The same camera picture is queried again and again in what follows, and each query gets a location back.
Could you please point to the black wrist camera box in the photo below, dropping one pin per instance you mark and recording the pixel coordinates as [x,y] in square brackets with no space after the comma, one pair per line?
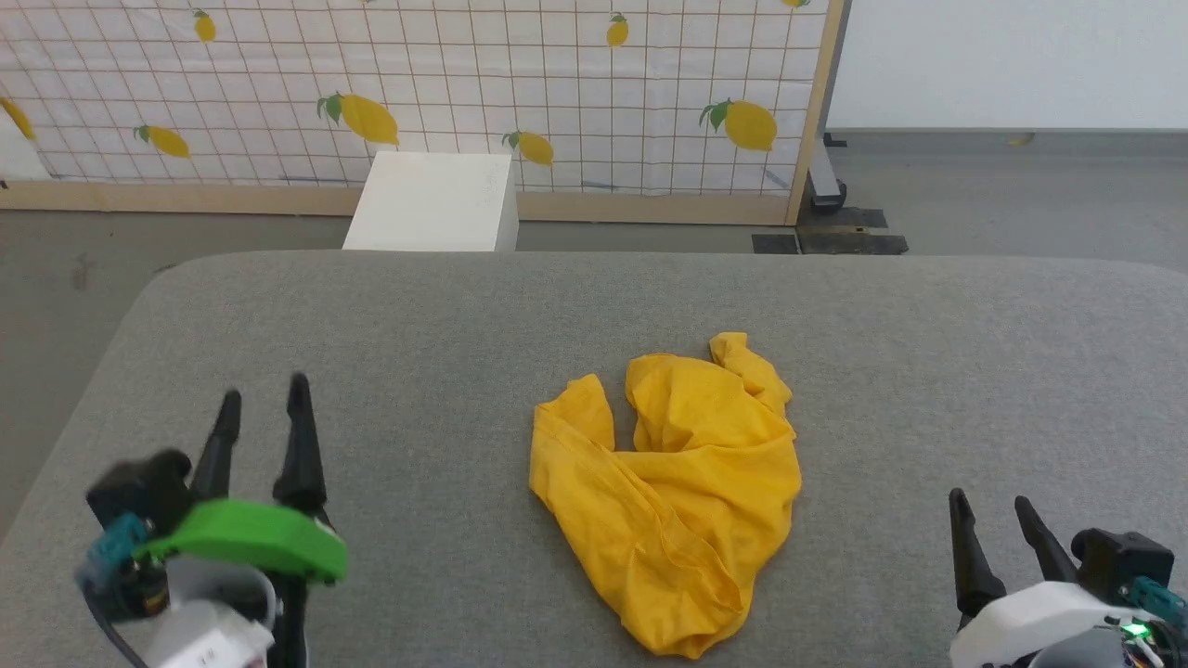
[1118,557]
[139,492]

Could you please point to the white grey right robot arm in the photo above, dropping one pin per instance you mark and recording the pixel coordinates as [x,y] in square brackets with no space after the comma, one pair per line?
[1086,654]

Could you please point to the white rectangular box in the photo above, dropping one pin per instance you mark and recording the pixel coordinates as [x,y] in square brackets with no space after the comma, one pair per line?
[432,204]

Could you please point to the grey partition foot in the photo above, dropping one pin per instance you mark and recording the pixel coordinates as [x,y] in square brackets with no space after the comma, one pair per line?
[824,181]

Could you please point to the small yellow floor scrap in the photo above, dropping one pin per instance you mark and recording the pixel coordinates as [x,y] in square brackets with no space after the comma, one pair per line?
[1021,140]

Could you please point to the dark brown floor plate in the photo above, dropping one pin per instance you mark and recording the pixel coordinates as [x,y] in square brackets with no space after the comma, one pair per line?
[849,218]

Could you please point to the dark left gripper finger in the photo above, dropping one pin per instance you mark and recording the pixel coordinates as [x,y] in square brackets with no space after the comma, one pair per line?
[301,455]
[215,455]

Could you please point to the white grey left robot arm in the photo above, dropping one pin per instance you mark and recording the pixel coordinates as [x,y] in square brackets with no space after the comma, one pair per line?
[209,631]

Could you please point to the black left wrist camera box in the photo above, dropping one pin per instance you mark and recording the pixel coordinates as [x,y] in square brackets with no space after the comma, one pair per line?
[139,492]

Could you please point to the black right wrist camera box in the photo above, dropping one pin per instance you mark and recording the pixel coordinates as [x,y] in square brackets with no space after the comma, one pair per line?
[1118,557]

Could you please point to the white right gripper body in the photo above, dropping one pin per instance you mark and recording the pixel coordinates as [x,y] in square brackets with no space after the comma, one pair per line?
[1021,622]

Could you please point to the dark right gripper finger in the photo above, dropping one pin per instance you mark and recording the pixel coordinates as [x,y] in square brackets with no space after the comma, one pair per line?
[973,557]
[1047,552]

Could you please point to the small black floor mat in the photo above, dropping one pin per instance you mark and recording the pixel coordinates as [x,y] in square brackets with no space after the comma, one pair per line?
[776,244]

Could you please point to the white panel by partition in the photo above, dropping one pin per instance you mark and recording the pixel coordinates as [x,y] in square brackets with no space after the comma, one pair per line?
[20,148]

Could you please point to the yellow printed t-shirt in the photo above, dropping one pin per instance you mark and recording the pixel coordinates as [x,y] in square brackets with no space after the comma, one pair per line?
[687,501]

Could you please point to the lemon print partition screen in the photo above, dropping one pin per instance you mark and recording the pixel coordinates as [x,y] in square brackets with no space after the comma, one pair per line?
[464,65]

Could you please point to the long black floor mat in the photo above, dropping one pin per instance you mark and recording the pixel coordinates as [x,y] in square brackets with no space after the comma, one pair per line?
[854,243]

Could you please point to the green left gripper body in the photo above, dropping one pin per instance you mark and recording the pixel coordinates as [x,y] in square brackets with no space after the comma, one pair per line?
[251,538]

